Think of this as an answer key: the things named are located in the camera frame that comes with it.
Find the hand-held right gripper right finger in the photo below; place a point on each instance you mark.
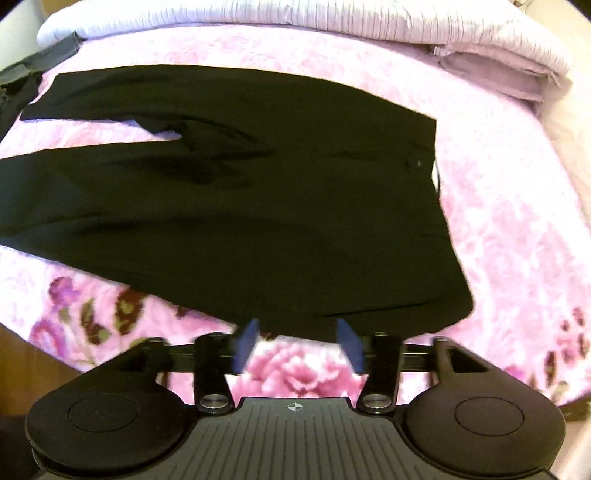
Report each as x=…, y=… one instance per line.
x=349, y=344

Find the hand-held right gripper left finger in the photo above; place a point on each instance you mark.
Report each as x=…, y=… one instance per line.
x=243, y=344

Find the black pants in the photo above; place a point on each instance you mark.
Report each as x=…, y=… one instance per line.
x=240, y=203

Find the pink floral blanket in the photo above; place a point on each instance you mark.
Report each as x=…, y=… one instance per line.
x=503, y=240

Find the folded mauve cloth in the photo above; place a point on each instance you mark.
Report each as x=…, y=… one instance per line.
x=494, y=76

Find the white striped quilt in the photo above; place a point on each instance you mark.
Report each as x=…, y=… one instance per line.
x=323, y=18

